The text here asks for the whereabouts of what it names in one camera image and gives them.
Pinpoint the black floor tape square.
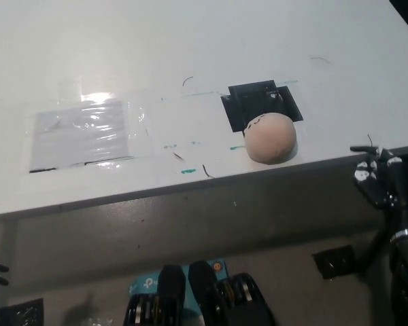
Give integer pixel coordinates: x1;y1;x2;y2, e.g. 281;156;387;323
0;297;44;326
312;244;361;280

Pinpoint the black mask square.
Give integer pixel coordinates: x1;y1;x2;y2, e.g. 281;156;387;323
220;79;304;134

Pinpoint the teal router box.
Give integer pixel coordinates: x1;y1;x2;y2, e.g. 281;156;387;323
128;258;229;326

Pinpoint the grey taped sheet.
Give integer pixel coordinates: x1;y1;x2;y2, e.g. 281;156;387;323
29;99;137;174

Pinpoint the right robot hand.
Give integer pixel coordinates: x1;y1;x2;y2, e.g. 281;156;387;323
350;145;403;209

